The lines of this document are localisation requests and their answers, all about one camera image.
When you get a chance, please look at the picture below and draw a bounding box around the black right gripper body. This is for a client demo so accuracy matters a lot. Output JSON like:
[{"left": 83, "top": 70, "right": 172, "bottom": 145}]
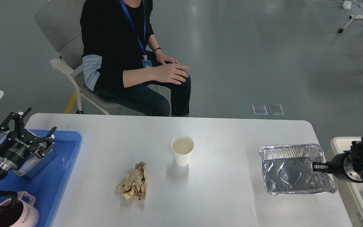
[{"left": 327, "top": 153, "right": 363, "bottom": 183}]

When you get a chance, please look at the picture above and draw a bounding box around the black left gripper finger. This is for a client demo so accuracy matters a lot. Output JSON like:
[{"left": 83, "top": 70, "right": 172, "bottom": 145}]
[
  {"left": 30, "top": 127, "right": 57, "bottom": 158},
  {"left": 0, "top": 107, "right": 32, "bottom": 137}
]

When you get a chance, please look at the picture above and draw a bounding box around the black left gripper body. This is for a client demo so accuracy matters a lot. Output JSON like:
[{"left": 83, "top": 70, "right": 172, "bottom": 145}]
[{"left": 0, "top": 133, "right": 38, "bottom": 171}]

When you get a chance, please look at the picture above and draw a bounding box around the stainless steel rectangular tray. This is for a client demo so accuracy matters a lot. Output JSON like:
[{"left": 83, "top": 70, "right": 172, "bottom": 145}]
[{"left": 13, "top": 150, "right": 56, "bottom": 178}]

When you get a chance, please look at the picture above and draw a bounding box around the aluminium foil tray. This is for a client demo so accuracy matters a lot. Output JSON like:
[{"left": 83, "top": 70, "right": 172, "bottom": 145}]
[{"left": 258, "top": 143, "right": 337, "bottom": 196}]

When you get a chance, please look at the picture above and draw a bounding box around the pink ribbed mug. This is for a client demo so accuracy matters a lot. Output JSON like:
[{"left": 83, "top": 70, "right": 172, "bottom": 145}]
[{"left": 0, "top": 191, "right": 39, "bottom": 227}]

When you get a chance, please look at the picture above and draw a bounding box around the white paper cup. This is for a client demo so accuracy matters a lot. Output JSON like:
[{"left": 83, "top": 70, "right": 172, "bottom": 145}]
[{"left": 170, "top": 135, "right": 195, "bottom": 166}]

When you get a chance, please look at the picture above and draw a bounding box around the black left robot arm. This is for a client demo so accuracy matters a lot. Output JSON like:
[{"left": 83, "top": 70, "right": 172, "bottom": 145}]
[{"left": 0, "top": 108, "right": 57, "bottom": 211}]

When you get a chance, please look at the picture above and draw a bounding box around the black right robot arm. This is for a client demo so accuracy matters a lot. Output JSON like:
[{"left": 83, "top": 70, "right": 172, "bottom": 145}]
[{"left": 312, "top": 137, "right": 363, "bottom": 183}]

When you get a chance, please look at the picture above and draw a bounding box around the white plastic bin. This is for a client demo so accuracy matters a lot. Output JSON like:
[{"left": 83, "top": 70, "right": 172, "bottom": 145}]
[{"left": 326, "top": 137, "right": 363, "bottom": 227}]

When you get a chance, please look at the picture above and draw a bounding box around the blue plastic tray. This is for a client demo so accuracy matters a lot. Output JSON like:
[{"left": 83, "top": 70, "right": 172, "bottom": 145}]
[{"left": 0, "top": 130, "right": 82, "bottom": 227}]

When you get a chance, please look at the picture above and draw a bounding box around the clear floor plate right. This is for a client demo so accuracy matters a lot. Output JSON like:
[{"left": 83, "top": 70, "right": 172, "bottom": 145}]
[{"left": 268, "top": 104, "right": 284, "bottom": 115}]

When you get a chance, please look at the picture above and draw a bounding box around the clear floor plate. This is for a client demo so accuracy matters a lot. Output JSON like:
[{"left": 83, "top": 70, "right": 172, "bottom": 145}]
[
  {"left": 252, "top": 104, "right": 268, "bottom": 115},
  {"left": 268, "top": 104, "right": 284, "bottom": 115}
]

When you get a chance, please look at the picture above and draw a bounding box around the clear floor plate left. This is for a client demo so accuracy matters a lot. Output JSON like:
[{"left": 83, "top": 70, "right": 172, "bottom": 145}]
[{"left": 252, "top": 104, "right": 268, "bottom": 115}]

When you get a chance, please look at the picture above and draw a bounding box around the crumpled brown paper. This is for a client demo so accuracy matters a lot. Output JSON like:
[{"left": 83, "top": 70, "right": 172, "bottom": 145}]
[{"left": 115, "top": 161, "right": 147, "bottom": 201}]

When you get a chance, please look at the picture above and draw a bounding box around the grey wheeled chair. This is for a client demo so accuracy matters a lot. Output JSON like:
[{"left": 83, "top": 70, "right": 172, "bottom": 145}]
[{"left": 36, "top": 0, "right": 110, "bottom": 102}]

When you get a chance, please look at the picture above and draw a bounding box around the seated person in jeans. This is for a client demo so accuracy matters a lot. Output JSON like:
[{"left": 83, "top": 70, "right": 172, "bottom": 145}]
[{"left": 80, "top": 0, "right": 191, "bottom": 117}]

